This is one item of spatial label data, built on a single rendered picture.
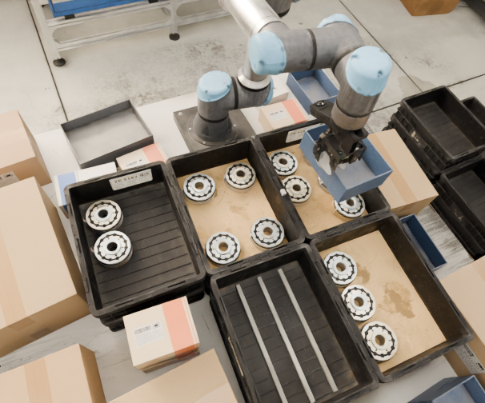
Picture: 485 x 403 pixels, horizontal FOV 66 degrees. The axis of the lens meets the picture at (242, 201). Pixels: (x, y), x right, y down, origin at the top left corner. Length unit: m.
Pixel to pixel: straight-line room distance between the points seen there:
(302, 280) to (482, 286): 0.52
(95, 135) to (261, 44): 0.93
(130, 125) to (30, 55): 1.70
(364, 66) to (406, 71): 2.59
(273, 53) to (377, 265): 0.77
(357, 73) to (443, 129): 1.56
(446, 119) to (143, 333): 1.85
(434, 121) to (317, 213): 1.15
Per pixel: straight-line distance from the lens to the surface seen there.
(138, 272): 1.14
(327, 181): 1.01
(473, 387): 1.32
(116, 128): 1.52
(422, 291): 1.26
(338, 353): 1.14
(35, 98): 2.82
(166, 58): 2.93
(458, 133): 2.27
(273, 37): 0.73
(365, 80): 0.71
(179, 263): 1.14
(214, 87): 1.32
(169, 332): 0.99
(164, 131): 1.56
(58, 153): 1.57
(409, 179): 1.42
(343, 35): 0.79
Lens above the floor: 1.90
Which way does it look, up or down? 60 degrees down
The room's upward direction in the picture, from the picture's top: 11 degrees clockwise
